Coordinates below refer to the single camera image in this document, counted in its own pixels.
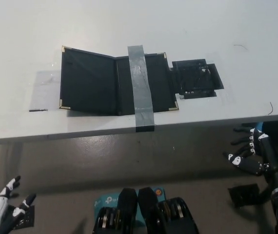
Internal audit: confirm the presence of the black tape patch on desk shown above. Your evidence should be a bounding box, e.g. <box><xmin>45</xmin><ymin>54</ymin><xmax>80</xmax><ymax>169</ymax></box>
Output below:
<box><xmin>168</xmin><ymin>58</ymin><xmax>225</xmax><ymax>99</ymax></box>

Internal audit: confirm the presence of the black diary with gold corners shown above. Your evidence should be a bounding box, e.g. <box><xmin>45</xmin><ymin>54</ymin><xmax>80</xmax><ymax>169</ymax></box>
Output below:
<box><xmin>59</xmin><ymin>45</ymin><xmax>179</xmax><ymax>117</ymax></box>

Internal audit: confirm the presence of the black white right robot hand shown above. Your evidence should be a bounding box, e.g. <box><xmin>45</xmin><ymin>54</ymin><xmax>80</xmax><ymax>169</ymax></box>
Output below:
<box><xmin>223</xmin><ymin>124</ymin><xmax>278</xmax><ymax>194</ymax></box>

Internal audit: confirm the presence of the teal router box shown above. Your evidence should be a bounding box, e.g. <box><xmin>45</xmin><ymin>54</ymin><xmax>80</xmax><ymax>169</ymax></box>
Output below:
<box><xmin>94</xmin><ymin>186</ymin><xmax>166</xmax><ymax>222</ymax></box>

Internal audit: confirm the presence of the grey duct tape strip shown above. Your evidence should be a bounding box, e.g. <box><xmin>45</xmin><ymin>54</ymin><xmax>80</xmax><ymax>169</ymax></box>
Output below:
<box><xmin>127</xmin><ymin>45</ymin><xmax>157</xmax><ymax>134</ymax></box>

